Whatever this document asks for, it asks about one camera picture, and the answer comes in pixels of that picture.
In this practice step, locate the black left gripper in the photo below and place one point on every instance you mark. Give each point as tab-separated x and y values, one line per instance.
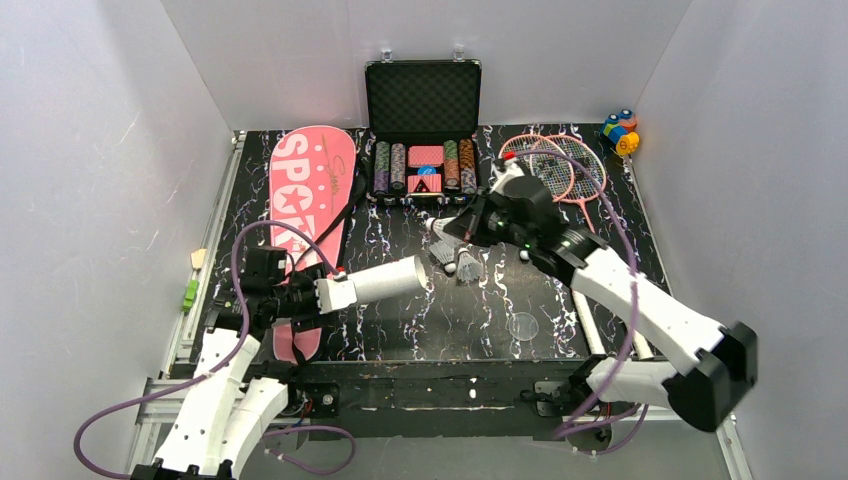
308	295

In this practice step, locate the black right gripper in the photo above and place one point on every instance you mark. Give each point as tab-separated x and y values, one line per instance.
475	225

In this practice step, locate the white shuttlecock tube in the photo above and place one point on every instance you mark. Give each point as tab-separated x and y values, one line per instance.
389	280

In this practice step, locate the clear plastic tube lid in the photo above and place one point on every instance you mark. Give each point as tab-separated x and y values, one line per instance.
523	326

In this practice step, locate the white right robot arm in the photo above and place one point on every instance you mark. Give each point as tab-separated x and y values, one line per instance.
707	369

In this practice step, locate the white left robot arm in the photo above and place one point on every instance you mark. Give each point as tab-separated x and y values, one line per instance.
214	434

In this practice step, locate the pink badminton racket left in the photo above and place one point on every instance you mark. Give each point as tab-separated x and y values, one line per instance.
564	182

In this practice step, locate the pink racket bag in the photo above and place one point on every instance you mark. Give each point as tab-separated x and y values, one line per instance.
311	175

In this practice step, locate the colourful toy blocks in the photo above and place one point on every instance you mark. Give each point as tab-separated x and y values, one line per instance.
620	129

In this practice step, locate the beige wooden block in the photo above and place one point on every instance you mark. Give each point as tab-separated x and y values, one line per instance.
197	258

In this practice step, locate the black poker chip case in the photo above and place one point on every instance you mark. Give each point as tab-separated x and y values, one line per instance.
423	116

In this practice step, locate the green clip on rail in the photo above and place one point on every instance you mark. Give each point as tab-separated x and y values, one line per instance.
189	296

